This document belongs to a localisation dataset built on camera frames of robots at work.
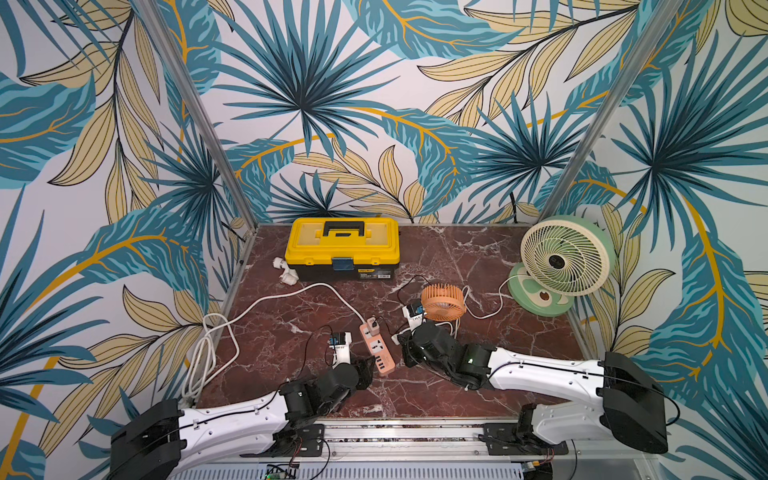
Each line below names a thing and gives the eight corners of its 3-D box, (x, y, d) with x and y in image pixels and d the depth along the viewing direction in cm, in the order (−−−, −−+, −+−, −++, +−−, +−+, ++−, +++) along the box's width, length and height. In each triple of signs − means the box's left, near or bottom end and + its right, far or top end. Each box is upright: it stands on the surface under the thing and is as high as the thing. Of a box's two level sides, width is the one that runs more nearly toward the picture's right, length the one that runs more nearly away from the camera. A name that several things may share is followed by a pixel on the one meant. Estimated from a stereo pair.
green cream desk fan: (516, 322, 97) (564, 261, 71) (503, 278, 107) (541, 211, 82) (563, 322, 97) (627, 261, 71) (545, 278, 107) (596, 212, 82)
